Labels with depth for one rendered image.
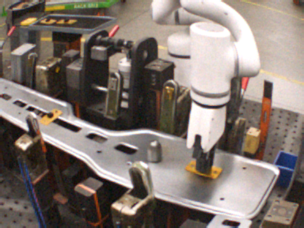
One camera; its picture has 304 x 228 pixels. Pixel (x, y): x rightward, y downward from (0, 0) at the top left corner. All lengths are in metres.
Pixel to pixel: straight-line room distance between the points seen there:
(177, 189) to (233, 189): 0.13
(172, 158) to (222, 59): 0.32
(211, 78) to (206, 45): 0.07
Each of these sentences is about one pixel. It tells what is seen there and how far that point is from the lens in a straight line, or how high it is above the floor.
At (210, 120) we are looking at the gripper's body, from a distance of 0.93.
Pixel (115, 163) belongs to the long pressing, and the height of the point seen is 1.00.
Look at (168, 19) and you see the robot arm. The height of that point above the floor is 1.15.
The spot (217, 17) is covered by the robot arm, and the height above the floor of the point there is 1.35.
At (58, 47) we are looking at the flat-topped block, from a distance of 1.61.
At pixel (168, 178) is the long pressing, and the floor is 1.00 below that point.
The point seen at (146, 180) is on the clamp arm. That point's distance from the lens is 0.90.
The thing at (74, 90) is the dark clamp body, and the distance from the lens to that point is 1.40.
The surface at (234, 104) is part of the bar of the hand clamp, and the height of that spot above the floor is 1.11.
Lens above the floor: 1.65
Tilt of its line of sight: 30 degrees down
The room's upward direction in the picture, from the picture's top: straight up
